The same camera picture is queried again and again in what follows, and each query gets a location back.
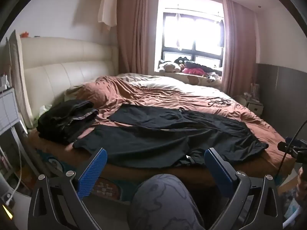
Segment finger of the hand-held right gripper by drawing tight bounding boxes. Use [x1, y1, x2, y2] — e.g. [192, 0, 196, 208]
[277, 136, 298, 156]

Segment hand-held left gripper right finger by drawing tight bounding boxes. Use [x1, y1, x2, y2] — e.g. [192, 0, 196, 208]
[205, 148, 285, 230]

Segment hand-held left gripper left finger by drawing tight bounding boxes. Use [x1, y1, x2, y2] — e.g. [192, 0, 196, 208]
[27, 148, 107, 230]

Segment black pants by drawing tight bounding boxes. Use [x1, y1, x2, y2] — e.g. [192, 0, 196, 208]
[73, 103, 269, 168]

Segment person's right hand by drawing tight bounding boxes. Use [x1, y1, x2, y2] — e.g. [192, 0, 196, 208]
[297, 166, 307, 203]

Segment white nightstand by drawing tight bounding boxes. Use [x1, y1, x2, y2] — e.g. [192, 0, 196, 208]
[247, 101, 264, 117]

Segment pile of folded dark clothes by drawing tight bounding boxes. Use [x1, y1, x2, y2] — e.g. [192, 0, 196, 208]
[36, 100, 99, 145]

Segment person's leg in grey trousers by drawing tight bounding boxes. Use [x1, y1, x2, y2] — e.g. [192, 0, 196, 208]
[127, 174, 205, 230]

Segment bear print cushion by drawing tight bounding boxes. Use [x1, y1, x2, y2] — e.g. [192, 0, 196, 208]
[173, 72, 222, 87]

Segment bed with brown sheet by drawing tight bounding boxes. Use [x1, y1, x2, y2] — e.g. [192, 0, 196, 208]
[25, 73, 296, 203]

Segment cream padded headboard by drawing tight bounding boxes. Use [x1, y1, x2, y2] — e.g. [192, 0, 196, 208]
[20, 36, 120, 128]

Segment pink cloth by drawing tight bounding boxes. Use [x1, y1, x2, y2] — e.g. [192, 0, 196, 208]
[182, 67, 204, 76]

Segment heap of dark clothes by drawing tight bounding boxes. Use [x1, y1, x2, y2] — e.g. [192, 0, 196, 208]
[185, 62, 223, 76]

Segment pink curtain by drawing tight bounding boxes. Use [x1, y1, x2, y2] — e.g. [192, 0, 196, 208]
[221, 0, 257, 99]
[117, 0, 163, 75]

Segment beige plush toy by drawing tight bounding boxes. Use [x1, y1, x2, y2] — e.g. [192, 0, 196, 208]
[157, 61, 181, 73]

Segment black plush toy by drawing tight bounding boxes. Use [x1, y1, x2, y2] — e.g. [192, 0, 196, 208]
[174, 56, 192, 65]

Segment beige leaning board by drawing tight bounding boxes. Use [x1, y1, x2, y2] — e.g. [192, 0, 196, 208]
[8, 30, 33, 128]

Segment white hanging garment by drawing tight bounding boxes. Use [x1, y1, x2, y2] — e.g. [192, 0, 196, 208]
[97, 0, 118, 31]

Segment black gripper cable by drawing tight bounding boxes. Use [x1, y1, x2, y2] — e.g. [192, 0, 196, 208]
[278, 121, 307, 181]

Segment thin black cable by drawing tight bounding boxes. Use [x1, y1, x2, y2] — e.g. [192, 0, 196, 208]
[208, 98, 232, 107]

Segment window with black frame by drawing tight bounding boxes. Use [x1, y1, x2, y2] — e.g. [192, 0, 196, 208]
[158, 0, 226, 70]

